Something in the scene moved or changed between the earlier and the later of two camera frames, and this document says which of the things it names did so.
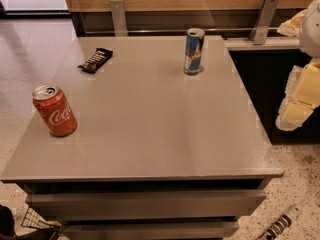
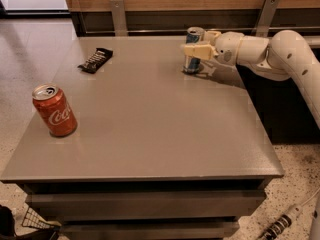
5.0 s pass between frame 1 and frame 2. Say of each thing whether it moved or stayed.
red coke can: stayed
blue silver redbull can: stayed
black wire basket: stayed
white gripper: moved
